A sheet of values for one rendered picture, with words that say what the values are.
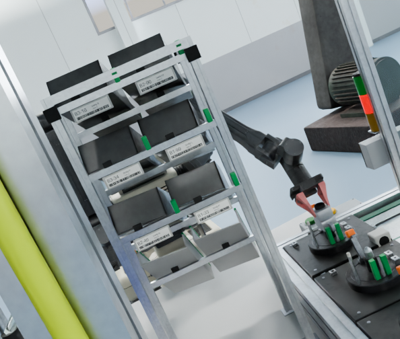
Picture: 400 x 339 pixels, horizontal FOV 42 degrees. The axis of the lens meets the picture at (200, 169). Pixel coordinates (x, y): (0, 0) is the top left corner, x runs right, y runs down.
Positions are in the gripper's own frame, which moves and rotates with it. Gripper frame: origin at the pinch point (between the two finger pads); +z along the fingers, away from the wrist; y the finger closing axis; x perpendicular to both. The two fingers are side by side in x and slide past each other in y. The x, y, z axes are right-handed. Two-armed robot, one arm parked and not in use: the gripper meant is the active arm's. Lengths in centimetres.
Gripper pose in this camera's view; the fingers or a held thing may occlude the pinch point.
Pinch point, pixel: (321, 210)
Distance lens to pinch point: 151.8
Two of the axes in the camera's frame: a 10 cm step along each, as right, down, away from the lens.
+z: 4.1, 7.8, -4.6
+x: 1.5, 4.4, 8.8
